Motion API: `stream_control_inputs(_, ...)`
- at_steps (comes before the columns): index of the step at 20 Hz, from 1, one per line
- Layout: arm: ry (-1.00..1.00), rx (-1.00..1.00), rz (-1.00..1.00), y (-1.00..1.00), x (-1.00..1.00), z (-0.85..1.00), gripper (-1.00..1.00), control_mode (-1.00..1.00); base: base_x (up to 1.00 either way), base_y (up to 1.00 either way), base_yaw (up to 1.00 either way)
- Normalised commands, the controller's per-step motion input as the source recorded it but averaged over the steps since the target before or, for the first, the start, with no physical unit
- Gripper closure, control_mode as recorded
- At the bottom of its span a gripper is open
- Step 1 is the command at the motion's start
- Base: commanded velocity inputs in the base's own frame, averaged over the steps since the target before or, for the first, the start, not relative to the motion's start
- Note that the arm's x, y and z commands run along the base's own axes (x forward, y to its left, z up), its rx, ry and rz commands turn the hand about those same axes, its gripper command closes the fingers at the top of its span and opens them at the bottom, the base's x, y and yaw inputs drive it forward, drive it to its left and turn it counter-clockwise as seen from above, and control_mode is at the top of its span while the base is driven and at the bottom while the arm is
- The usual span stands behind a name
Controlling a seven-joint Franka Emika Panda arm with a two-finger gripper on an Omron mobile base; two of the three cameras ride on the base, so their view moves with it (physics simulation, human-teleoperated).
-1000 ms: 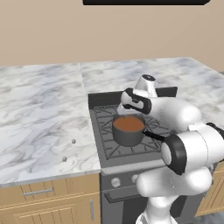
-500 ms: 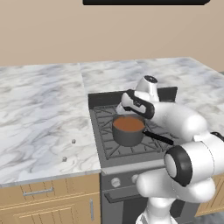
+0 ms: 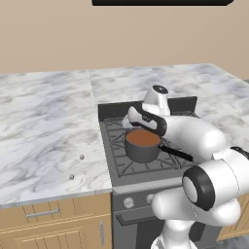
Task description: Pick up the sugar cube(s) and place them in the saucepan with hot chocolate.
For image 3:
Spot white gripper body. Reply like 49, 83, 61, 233
121, 114, 134, 129

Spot dark grey saucepan, hot chocolate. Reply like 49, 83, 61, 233
124, 128, 195, 164

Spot dark grey hob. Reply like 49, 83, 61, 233
97, 95, 203, 196

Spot light wood drawer front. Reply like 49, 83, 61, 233
0, 192, 113, 233

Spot black oven door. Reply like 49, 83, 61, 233
112, 210, 223, 249

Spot black range hood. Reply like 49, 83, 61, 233
91, 0, 235, 7

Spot light wood cupboard door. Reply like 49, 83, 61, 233
0, 214, 114, 249

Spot light wood cupboard run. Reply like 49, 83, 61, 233
216, 194, 249, 242

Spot black oven door handle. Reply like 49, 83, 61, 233
115, 213, 158, 227

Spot silver cupboard door handle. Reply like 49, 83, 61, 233
99, 221, 106, 247

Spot silver drawer handle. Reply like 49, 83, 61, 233
24, 208, 61, 219

